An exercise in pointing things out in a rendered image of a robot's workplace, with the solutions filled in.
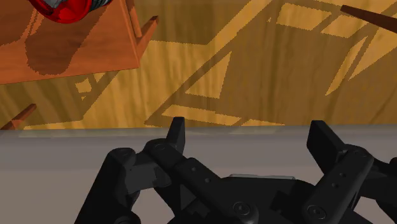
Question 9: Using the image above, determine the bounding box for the red and grey round object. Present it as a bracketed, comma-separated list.
[27, 0, 113, 24]

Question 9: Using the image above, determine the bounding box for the orange wooden table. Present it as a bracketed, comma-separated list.
[0, 0, 160, 85]

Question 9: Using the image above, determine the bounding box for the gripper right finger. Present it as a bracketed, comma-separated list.
[302, 120, 397, 224]

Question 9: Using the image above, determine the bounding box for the dark brown wooden bar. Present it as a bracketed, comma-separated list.
[340, 4, 397, 34]

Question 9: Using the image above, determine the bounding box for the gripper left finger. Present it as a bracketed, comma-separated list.
[74, 116, 260, 224]

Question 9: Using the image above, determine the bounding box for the brown wooden furniture leg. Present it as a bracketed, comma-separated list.
[0, 103, 38, 130]

